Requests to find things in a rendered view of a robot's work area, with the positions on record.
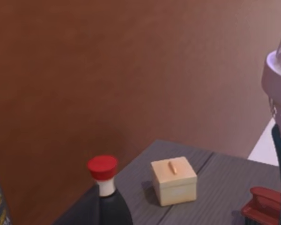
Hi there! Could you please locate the small cream lidded box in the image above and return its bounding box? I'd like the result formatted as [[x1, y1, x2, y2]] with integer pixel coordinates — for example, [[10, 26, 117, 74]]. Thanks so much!
[[150, 156, 198, 207]]

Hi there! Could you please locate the red capped soy sauce bottle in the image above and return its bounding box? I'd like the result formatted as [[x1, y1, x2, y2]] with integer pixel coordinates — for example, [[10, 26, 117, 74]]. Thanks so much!
[[87, 154, 133, 225]]

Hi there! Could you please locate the red stapler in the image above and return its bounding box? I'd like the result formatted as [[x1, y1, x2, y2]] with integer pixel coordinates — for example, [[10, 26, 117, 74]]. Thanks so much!
[[240, 187, 281, 225]]

